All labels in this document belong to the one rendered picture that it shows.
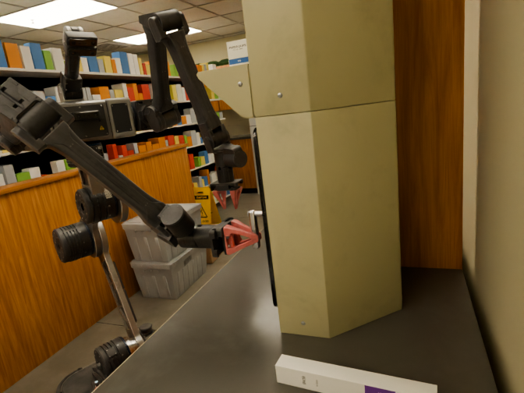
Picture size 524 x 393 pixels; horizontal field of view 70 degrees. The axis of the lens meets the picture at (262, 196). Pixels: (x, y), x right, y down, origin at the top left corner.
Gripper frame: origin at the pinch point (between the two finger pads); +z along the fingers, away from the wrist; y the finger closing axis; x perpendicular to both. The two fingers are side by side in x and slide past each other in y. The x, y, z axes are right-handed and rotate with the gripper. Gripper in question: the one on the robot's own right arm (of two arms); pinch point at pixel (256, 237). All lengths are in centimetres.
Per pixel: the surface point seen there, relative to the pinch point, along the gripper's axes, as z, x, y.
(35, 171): -241, -2, 131
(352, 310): 20.4, 16.2, -0.9
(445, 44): 41, -37, 32
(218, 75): -0.9, -35.3, -5.3
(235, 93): 2.0, -31.4, -5.3
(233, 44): -1.1, -41.8, 3.8
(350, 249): 20.9, 2.2, -0.5
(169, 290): -151, 105, 150
